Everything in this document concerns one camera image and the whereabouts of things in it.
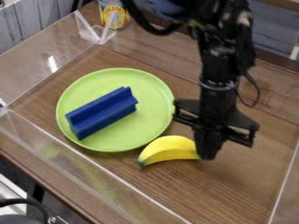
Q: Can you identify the black cable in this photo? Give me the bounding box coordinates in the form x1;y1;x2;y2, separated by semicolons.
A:
235;71;262;109

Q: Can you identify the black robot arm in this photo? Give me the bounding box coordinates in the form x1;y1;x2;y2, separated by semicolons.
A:
149;0;259;160

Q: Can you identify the yellow labelled tin can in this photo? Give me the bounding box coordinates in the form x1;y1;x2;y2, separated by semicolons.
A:
98;0;131;30

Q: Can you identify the thick black arm hose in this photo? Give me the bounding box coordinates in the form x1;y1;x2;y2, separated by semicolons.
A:
120;0;189;37

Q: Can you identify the yellow toy banana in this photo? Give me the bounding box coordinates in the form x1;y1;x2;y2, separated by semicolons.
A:
138;136;201;167

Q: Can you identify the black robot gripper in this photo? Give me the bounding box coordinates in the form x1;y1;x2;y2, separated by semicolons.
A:
173;80;259;159

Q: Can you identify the lime green plate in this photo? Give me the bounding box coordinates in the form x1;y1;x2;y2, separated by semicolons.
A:
56;68;174;152

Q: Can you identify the blue foam block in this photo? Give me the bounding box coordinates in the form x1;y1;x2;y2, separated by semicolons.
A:
66;87;139;140

